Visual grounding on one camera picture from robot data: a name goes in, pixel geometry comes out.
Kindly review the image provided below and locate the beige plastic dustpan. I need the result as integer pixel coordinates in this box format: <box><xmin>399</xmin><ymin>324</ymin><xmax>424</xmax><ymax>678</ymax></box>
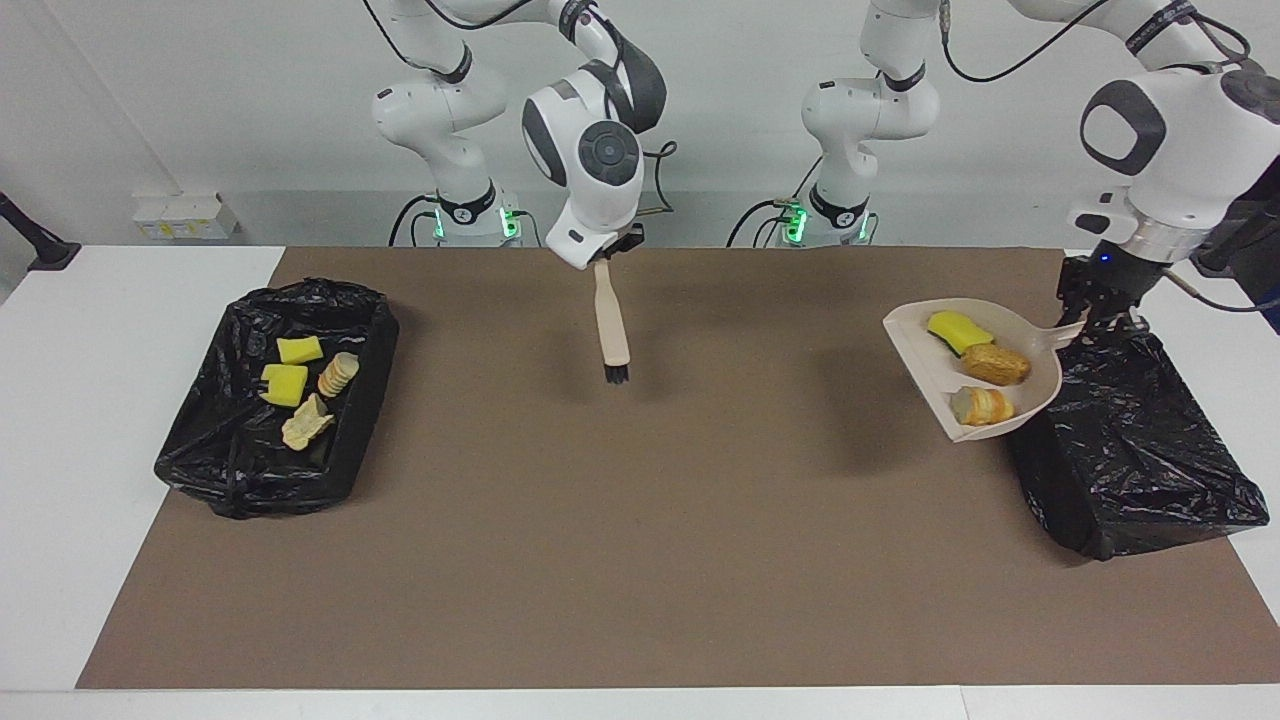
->
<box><xmin>882</xmin><ymin>297</ymin><xmax>1086</xmax><ymax>443</ymax></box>

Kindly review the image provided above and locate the beige brush with black bristles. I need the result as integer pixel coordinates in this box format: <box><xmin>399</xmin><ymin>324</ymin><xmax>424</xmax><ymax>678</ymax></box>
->
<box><xmin>593</xmin><ymin>260</ymin><xmax>632</xmax><ymax>385</ymax></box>

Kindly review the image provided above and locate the black left base cable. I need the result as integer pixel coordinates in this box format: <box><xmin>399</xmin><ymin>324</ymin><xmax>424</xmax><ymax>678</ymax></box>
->
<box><xmin>727</xmin><ymin>155</ymin><xmax>823</xmax><ymax>248</ymax></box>

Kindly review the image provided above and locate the white power strip box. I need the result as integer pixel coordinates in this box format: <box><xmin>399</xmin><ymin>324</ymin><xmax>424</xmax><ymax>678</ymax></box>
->
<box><xmin>132</xmin><ymin>192</ymin><xmax>241</xmax><ymax>241</ymax></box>

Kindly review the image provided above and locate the black right base cable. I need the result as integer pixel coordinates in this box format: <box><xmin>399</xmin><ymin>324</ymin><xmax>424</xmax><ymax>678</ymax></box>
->
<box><xmin>388</xmin><ymin>195</ymin><xmax>441</xmax><ymax>248</ymax></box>

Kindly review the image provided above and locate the striped toy croissant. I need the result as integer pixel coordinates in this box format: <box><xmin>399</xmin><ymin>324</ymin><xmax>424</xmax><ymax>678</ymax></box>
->
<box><xmin>950</xmin><ymin>386</ymin><xmax>1015</xmax><ymax>427</ymax></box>
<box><xmin>317</xmin><ymin>352</ymin><xmax>360</xmax><ymax>399</ymax></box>

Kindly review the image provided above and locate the black stand foot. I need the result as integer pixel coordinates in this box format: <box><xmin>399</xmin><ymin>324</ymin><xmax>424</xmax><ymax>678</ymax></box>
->
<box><xmin>1195</xmin><ymin>215</ymin><xmax>1280</xmax><ymax>276</ymax></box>
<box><xmin>0</xmin><ymin>190</ymin><xmax>81</xmax><ymax>271</ymax></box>

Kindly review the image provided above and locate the large yellow sponge piece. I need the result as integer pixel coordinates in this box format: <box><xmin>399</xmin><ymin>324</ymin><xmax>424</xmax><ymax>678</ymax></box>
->
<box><xmin>260</xmin><ymin>363</ymin><xmax>309</xmax><ymax>408</ymax></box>

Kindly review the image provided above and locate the pale toy toast piece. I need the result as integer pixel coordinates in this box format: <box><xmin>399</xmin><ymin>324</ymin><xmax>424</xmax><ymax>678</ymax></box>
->
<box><xmin>281</xmin><ymin>393</ymin><xmax>335</xmax><ymax>452</ymax></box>

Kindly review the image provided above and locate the bin lined with black bag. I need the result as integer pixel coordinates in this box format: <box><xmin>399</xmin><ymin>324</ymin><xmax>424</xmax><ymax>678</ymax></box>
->
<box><xmin>155</xmin><ymin>278</ymin><xmax>401</xmax><ymax>519</ymax></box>
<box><xmin>1005</xmin><ymin>325</ymin><xmax>1271</xmax><ymax>561</ymax></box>

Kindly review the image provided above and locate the brown toy bread roll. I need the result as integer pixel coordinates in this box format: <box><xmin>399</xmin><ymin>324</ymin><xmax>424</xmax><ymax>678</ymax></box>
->
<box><xmin>960</xmin><ymin>343</ymin><xmax>1032</xmax><ymax>387</ymax></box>

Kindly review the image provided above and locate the black base cable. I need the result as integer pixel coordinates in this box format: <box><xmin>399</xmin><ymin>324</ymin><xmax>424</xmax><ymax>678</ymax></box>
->
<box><xmin>727</xmin><ymin>155</ymin><xmax>823</xmax><ymax>248</ymax></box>
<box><xmin>388</xmin><ymin>195</ymin><xmax>441</xmax><ymax>248</ymax></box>

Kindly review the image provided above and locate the dark background equipment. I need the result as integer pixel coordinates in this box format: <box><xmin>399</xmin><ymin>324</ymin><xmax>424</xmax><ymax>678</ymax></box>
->
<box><xmin>1200</xmin><ymin>170</ymin><xmax>1280</xmax><ymax>336</ymax></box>

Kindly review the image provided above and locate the brown table mat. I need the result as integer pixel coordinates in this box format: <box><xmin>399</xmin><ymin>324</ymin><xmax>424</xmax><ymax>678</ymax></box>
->
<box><xmin>75</xmin><ymin>247</ymin><xmax>1280</xmax><ymax>691</ymax></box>

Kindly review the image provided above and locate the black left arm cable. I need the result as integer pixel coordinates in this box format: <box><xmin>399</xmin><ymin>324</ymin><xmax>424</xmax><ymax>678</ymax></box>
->
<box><xmin>940</xmin><ymin>0</ymin><xmax>1280</xmax><ymax>313</ymax></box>

